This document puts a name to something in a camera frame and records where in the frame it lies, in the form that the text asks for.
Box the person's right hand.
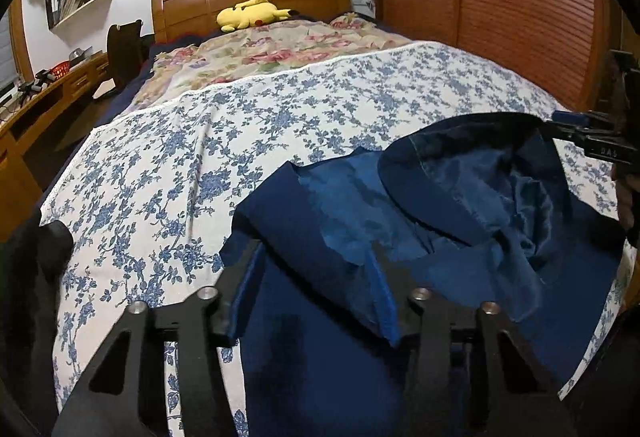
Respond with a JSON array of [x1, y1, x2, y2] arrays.
[[617, 182, 640, 248]]

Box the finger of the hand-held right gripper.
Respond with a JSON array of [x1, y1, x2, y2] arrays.
[[545, 110, 626, 159]]

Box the pink floral quilt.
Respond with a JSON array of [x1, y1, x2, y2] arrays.
[[132, 12, 416, 110]]

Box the navy blue suit jacket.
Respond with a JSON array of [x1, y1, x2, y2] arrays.
[[220, 112, 636, 437]]

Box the grey window blinds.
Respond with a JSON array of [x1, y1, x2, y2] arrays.
[[0, 14, 21, 90]]

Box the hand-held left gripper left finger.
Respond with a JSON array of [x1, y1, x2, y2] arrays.
[[50, 237, 261, 437]]

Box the black chair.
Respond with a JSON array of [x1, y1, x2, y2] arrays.
[[92, 20, 151, 100]]

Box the blue floral bed sheet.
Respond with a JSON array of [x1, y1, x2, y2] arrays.
[[40, 40, 636, 437]]

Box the person's black clothing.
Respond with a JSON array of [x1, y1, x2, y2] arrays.
[[0, 219, 76, 418]]

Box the wooden headboard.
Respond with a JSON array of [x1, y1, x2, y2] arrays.
[[151, 0, 351, 43]]

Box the wooden window frame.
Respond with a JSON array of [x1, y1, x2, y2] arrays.
[[7, 0, 33, 83]]

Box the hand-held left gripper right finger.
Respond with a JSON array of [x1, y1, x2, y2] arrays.
[[372, 247, 576, 437]]

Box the wooden desk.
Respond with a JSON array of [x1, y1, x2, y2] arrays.
[[0, 52, 111, 238]]

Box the yellow plush toy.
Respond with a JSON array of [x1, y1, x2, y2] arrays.
[[216, 0, 292, 30]]

